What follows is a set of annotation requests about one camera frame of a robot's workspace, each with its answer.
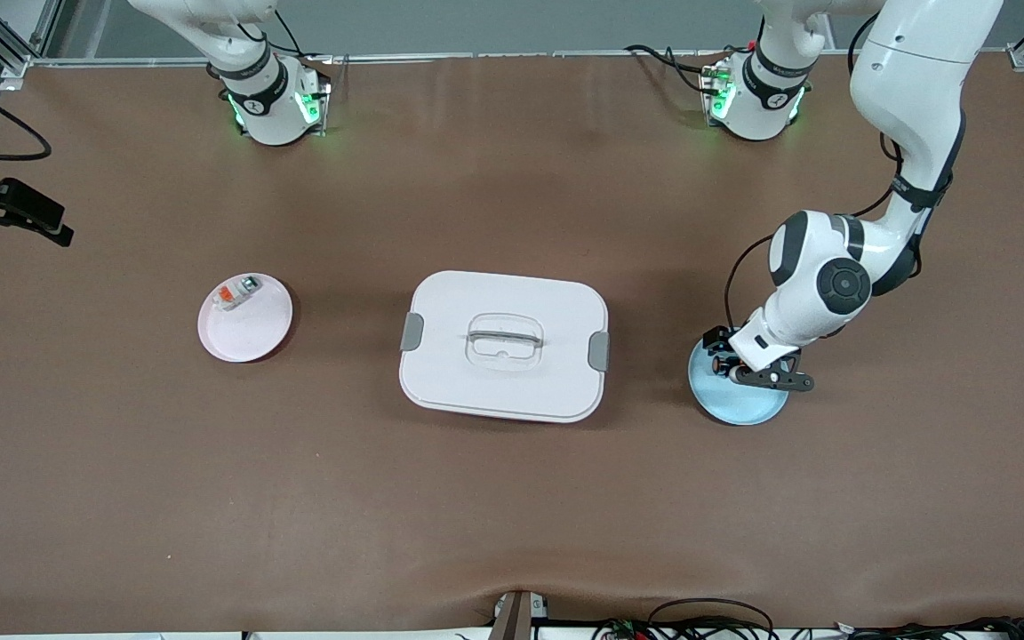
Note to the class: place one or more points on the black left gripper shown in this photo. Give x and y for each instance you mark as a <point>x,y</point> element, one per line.
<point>717,343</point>

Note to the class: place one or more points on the orange and black switch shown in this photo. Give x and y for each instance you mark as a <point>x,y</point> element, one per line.
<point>727,364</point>

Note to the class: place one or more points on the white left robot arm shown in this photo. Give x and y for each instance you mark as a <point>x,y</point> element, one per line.
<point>912,80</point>

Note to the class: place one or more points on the light blue round plate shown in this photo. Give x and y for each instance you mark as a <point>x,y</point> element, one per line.
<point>743,409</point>

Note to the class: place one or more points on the grey box latch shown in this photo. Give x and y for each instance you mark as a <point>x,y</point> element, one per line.
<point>599,351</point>
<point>412,332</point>

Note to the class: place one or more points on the white lidded storage box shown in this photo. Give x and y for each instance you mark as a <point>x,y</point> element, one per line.
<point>512,391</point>

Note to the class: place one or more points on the pink round plate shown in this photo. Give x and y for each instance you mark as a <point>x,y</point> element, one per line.
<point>250,338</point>

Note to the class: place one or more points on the white and orange switch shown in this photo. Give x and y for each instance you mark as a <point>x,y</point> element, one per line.
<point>236,293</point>

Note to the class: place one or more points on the grey camera stand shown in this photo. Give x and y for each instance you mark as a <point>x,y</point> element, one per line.
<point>516,618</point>

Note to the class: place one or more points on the silver table edge rail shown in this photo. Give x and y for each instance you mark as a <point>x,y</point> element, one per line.
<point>521,55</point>

